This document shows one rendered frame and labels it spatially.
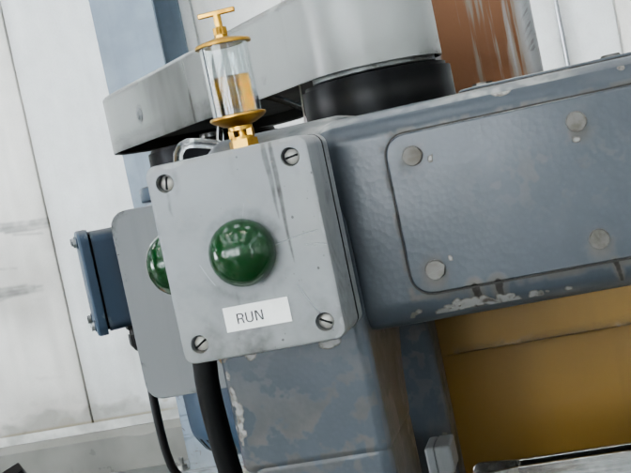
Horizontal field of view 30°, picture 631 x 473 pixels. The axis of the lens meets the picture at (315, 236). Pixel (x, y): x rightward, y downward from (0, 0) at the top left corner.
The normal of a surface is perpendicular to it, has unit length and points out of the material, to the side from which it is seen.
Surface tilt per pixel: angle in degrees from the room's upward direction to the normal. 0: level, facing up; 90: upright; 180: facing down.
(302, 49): 90
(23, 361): 90
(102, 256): 90
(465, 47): 90
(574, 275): 101
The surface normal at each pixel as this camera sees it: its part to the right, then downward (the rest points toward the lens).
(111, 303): 0.24, 0.00
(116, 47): -0.20, 0.10
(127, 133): -0.87, 0.21
